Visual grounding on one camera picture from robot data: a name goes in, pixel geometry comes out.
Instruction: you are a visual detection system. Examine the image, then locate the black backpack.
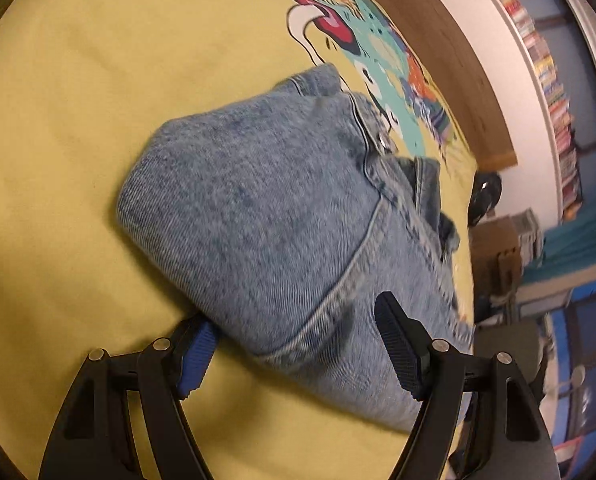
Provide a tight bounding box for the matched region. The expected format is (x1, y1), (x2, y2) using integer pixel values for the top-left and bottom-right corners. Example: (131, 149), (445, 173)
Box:
(468, 171), (503, 226)

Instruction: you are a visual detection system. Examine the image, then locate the blue denim jacket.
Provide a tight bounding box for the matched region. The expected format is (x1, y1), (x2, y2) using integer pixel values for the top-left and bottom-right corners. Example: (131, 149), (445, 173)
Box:
(117, 62), (476, 433)

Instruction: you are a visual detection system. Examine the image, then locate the blue curtain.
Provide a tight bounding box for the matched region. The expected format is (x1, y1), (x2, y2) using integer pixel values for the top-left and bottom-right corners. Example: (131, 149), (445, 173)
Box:
(520, 200), (596, 286)

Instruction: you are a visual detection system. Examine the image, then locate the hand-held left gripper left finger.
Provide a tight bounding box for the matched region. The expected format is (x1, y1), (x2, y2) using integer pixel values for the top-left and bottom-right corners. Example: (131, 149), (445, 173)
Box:
(38, 316), (219, 480)

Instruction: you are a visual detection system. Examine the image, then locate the wooden headboard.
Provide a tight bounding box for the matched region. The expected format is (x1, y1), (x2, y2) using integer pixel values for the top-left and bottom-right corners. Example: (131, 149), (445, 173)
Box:
(323, 0), (519, 171)

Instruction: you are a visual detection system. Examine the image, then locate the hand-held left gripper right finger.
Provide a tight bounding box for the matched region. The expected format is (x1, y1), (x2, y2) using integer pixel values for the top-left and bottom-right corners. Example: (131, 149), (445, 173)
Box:
(374, 291), (561, 480)

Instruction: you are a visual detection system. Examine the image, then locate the grey chair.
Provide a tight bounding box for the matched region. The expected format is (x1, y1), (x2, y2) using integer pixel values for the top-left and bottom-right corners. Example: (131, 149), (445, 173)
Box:
(473, 317), (554, 401)

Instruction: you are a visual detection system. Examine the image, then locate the brown cardboard box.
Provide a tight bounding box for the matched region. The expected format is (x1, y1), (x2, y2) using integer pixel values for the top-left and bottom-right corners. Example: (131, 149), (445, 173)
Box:
(470, 215), (524, 331)

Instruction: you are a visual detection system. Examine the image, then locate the row of books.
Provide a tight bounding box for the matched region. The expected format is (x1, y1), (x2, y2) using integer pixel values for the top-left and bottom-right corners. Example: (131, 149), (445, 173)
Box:
(473, 0), (586, 223)

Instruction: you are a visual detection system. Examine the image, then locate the white printer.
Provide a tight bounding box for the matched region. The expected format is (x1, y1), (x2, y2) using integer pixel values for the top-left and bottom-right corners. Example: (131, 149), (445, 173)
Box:
(510, 208), (546, 261)

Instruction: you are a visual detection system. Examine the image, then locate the yellow printed bed sheet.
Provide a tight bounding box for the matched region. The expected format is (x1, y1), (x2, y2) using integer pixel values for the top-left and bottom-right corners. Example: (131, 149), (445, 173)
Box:
(0, 0), (479, 480)

